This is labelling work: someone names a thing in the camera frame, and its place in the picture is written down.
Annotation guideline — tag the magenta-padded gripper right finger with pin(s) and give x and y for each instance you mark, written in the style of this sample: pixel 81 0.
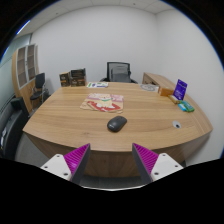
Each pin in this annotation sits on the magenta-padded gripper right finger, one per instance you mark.
pixel 146 159

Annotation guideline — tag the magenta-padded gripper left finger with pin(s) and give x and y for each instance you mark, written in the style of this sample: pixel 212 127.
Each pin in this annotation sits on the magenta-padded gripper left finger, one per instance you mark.
pixel 77 159

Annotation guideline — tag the black computer mouse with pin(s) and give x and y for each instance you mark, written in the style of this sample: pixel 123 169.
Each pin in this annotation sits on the black computer mouse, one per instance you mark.
pixel 116 123

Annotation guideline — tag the dog print mouse pad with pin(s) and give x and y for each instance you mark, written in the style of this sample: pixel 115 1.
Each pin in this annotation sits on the dog print mouse pad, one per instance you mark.
pixel 102 102

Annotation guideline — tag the blue small box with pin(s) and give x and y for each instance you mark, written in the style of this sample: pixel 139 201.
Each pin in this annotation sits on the blue small box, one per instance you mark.
pixel 182 107

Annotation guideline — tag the pale yellow small box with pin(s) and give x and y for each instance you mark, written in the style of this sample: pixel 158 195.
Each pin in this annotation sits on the pale yellow small box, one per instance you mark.
pixel 173 99

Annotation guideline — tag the green small box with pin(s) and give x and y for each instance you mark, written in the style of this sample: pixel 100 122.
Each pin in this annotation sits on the green small box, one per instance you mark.
pixel 188 106

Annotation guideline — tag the orange-brown small box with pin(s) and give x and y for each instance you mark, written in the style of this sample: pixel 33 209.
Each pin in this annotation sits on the orange-brown small box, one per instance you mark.
pixel 165 91

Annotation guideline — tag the white round-print sheet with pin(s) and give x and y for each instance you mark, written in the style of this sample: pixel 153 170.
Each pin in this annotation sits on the white round-print sheet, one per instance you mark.
pixel 149 87

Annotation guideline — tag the black sofa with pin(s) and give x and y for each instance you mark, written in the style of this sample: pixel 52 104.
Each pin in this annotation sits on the black sofa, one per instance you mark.
pixel 10 126

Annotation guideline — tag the white green paper leaflet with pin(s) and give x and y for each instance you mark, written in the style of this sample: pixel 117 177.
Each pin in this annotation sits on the white green paper leaflet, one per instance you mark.
pixel 97 84

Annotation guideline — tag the purple sign stand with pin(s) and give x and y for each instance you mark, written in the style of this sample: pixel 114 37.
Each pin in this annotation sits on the purple sign stand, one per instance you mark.
pixel 180 89

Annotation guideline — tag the dark brown carton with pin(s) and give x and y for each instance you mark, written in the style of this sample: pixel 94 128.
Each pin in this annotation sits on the dark brown carton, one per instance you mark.
pixel 64 80

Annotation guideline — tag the wooden side cabinet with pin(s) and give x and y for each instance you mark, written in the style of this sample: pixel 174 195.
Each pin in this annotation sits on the wooden side cabinet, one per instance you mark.
pixel 156 79

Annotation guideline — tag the small black chair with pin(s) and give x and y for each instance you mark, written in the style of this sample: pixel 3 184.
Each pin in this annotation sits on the small black chair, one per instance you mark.
pixel 39 83

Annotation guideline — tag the black box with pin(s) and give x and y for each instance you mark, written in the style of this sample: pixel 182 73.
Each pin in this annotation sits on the black box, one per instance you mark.
pixel 78 73

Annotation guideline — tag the grey mesh office chair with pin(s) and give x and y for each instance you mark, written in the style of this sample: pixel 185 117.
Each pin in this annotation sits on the grey mesh office chair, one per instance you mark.
pixel 118 72

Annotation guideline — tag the wooden shelf unit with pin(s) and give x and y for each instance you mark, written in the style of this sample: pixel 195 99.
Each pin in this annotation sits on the wooden shelf unit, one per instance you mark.
pixel 23 71

